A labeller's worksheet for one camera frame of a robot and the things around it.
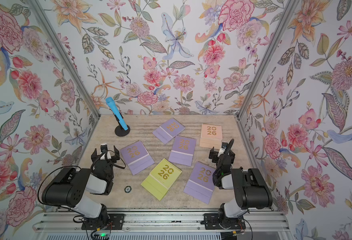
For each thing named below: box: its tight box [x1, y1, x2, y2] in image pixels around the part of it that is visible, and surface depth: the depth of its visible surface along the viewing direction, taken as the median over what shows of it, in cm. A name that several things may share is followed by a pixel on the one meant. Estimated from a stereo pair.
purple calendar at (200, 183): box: [183, 161, 216, 205], surface depth 88 cm
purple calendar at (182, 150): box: [168, 135, 196, 167], surface depth 103 cm
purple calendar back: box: [152, 117, 186, 145], surface depth 113 cm
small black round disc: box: [124, 185, 132, 193], surface depth 86 cm
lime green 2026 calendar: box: [140, 158, 182, 201], surface depth 90 cm
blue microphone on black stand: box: [105, 96, 131, 137], surface depth 100 cm
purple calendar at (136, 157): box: [120, 140, 155, 176], surface depth 99 cm
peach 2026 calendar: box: [199, 123, 223, 150], surface depth 111 cm
